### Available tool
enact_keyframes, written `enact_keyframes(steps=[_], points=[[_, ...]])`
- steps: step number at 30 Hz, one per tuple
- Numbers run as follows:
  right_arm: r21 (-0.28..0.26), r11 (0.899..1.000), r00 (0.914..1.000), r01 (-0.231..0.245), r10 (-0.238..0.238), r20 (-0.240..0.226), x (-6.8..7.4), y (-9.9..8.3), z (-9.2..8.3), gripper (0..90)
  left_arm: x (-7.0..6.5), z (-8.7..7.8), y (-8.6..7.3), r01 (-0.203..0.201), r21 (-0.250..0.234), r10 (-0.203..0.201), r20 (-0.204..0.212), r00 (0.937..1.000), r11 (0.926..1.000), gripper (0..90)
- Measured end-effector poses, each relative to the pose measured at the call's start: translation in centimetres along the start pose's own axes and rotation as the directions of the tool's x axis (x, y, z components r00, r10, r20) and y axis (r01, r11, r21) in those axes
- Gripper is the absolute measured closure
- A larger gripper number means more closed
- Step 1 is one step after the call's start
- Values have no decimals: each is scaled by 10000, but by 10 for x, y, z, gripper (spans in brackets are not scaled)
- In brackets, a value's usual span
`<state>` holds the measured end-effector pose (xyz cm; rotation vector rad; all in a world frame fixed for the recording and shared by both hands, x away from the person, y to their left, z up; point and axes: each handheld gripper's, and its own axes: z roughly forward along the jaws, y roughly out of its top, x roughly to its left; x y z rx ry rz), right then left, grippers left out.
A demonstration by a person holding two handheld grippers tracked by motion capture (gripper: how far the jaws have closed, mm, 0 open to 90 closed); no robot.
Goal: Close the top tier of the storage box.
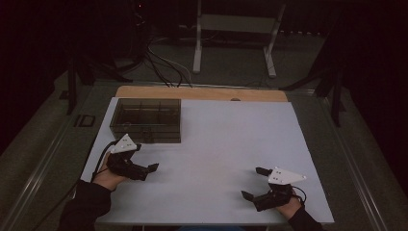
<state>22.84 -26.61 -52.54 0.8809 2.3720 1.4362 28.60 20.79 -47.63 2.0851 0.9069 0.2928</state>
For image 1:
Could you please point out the white table board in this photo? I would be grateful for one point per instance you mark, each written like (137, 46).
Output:
(224, 144)

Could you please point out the white metal stand frame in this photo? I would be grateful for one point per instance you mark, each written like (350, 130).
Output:
(237, 23)

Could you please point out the wooden table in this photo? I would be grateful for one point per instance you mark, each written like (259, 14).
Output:
(198, 93)

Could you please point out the dark transparent compartment box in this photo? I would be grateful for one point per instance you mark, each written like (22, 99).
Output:
(146, 128)

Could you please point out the dark equipment rack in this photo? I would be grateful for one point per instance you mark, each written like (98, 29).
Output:
(139, 29)

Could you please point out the black floor bracket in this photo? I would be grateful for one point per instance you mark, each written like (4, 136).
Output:
(84, 121)

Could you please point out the person's right hand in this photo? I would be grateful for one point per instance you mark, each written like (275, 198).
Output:
(290, 208)

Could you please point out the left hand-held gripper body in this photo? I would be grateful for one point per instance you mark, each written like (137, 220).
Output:
(123, 165)

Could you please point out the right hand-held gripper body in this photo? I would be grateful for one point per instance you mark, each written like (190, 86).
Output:
(274, 196)

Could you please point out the black metal stand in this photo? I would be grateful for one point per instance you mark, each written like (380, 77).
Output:
(72, 86)
(335, 93)

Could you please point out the person's left hand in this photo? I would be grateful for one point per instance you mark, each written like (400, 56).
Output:
(107, 178)

